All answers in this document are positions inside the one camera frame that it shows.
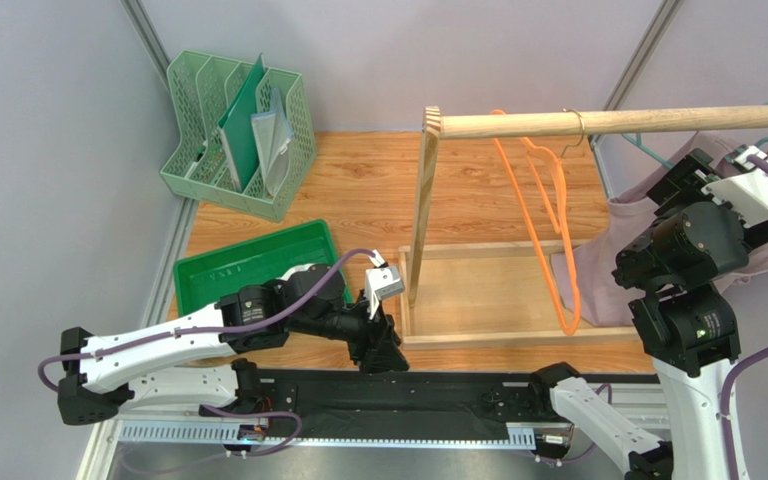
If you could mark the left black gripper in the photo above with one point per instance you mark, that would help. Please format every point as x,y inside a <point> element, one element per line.
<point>387,356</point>

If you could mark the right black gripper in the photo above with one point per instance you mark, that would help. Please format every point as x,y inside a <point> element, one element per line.
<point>680,184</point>

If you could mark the teal hanger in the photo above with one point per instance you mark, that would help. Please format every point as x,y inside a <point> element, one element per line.
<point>697,119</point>

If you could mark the mauve tank top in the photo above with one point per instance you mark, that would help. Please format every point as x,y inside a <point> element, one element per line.
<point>603,302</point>

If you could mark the white tank top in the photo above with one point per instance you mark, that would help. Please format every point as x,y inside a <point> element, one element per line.
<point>302,271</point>

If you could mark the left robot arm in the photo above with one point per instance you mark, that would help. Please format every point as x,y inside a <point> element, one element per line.
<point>196,359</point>

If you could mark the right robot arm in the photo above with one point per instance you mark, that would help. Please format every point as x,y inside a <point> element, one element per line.
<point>705,227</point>

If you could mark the wooden clothes rack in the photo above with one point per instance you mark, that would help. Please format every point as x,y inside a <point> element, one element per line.
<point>492,294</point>

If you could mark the green plastic tray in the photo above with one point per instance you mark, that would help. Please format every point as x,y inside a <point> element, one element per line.
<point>204,278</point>

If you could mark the grey mesh pouch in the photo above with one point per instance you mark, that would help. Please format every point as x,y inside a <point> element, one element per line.
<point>273,135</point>

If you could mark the light green file organizer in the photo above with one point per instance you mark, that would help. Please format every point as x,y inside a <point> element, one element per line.
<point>198,168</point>

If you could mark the dark green folder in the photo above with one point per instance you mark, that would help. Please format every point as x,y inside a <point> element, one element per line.
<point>235,125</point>

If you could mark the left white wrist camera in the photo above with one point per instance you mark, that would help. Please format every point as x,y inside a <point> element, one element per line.
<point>382,281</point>

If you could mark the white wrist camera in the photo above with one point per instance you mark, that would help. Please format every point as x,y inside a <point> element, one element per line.
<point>747,193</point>
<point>382,281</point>

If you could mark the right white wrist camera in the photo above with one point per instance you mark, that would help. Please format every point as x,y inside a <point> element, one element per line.
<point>747,193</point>

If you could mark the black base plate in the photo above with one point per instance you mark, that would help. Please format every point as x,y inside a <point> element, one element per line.
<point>415,405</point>

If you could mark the aluminium frame rail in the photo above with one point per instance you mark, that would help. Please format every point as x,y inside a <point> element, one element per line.
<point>168,443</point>

